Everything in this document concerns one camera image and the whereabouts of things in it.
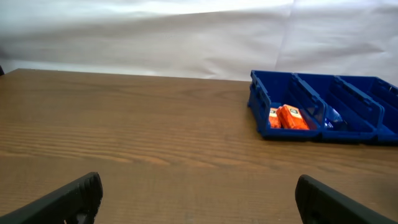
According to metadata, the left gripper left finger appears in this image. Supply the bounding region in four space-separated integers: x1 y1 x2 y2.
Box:
0 171 104 224

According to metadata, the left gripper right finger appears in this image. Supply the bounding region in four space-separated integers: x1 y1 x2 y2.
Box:
294 174 398 224

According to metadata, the blue candy pack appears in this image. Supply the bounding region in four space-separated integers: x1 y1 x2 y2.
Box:
324 105 345 129

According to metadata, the orange candy box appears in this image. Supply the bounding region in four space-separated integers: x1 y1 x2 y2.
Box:
275 104 310 131
269 107 282 129

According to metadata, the blue tray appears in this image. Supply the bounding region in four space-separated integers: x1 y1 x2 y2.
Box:
247 70 398 146

